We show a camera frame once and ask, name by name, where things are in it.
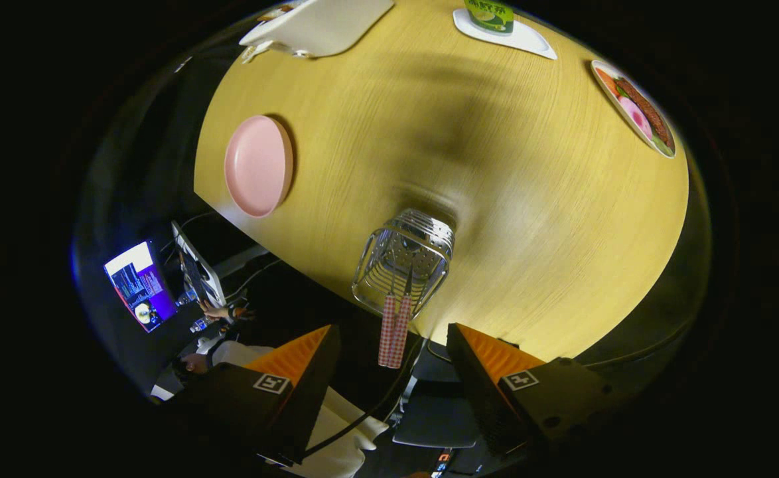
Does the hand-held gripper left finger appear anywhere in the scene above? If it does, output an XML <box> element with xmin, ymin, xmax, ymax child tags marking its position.
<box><xmin>184</xmin><ymin>324</ymin><xmax>342</xmax><ymax>465</ymax></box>

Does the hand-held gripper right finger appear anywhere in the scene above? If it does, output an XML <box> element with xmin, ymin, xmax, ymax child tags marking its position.
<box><xmin>445</xmin><ymin>323</ymin><xmax>619</xmax><ymax>459</ymax></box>

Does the spoon with red checked handle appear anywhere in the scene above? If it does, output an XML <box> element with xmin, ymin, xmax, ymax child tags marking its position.
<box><xmin>389</xmin><ymin>256</ymin><xmax>415</xmax><ymax>370</ymax></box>

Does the fork with red checked handle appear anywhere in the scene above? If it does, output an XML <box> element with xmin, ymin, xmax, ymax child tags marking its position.
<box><xmin>378</xmin><ymin>249</ymin><xmax>398</xmax><ymax>367</ymax></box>

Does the white-backed monitor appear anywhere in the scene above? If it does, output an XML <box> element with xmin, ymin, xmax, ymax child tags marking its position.
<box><xmin>171</xmin><ymin>220</ymin><xmax>228</xmax><ymax>309</ymax></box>

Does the lit computer monitor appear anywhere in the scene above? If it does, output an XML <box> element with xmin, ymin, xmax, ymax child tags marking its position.
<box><xmin>103</xmin><ymin>240</ymin><xmax>178</xmax><ymax>333</ymax></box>

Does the pink plate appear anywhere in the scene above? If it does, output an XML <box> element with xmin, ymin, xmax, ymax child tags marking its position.
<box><xmin>224</xmin><ymin>115</ymin><xmax>294</xmax><ymax>219</ymax></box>

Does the white plate with food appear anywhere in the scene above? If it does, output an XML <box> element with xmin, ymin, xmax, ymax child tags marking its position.
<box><xmin>591</xmin><ymin>60</ymin><xmax>677</xmax><ymax>159</ymax></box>

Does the white coaster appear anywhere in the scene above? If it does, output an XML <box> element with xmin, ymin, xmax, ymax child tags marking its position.
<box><xmin>453</xmin><ymin>8</ymin><xmax>558</xmax><ymax>61</ymax></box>

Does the white toaster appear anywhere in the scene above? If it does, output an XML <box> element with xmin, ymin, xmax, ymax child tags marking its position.
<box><xmin>239</xmin><ymin>0</ymin><xmax>395</xmax><ymax>64</ymax></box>

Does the green label drink bottle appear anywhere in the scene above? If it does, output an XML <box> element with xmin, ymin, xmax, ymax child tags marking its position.
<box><xmin>464</xmin><ymin>0</ymin><xmax>515</xmax><ymax>35</ymax></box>

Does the black cable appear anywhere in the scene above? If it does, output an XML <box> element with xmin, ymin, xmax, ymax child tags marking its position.
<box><xmin>300</xmin><ymin>335</ymin><xmax>427</xmax><ymax>460</ymax></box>

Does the metal wire basket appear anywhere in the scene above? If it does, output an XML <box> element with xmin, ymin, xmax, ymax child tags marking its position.
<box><xmin>352</xmin><ymin>208</ymin><xmax>455</xmax><ymax>321</ymax></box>

